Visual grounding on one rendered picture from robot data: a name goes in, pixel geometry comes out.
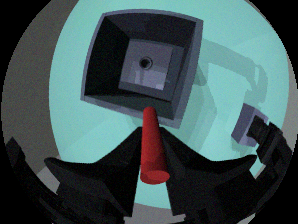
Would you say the red peg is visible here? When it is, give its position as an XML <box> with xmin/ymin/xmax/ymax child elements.
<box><xmin>140</xmin><ymin>107</ymin><xmax>169</xmax><ymax>184</ymax></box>

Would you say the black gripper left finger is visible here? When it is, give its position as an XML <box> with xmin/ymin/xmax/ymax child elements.
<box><xmin>44</xmin><ymin>127</ymin><xmax>142</xmax><ymax>217</ymax></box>

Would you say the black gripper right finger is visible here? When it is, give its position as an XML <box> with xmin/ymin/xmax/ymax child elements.
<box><xmin>160</xmin><ymin>127</ymin><xmax>258</xmax><ymax>216</ymax></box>

